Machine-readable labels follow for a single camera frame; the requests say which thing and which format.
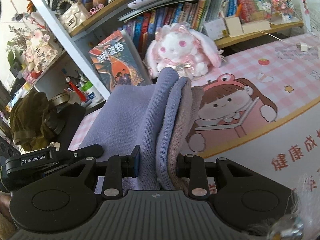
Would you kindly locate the white power adapter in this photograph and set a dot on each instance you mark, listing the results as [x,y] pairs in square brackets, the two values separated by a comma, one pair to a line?
[303,47]

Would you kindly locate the white pink plush bunny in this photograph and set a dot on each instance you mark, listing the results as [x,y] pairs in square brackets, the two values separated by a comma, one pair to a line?
[189,52]

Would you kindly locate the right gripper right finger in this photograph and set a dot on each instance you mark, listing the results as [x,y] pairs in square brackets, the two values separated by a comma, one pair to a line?
[197,171]

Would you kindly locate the red tassel pen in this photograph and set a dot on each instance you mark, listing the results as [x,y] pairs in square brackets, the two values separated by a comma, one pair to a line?
[74,87]

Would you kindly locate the Harry Potter book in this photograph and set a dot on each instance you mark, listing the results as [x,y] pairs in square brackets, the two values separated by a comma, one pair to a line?
[118,62]

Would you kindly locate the dark olive green garment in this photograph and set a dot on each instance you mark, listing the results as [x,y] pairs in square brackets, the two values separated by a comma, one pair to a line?
[33,124]

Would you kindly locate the white quilted handbag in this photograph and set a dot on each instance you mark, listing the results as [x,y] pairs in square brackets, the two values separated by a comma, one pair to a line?
[74,16]

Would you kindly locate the white bookshelf frame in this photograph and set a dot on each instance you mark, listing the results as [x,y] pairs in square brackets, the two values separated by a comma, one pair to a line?
[77,50]

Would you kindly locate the purple and mauve sweater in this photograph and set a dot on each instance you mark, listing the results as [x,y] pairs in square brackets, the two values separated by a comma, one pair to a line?
[156,117]

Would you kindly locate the colourful flower bouquet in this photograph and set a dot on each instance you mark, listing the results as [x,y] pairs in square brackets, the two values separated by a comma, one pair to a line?
[273,9]

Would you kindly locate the pink checkered desk mat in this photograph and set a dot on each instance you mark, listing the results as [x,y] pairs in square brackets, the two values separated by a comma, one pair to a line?
[261,109]

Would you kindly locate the row of shelf books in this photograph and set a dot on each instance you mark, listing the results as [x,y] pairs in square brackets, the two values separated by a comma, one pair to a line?
[144,22]

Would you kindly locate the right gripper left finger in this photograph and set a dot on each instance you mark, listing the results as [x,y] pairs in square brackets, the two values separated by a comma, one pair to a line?
[115,169]

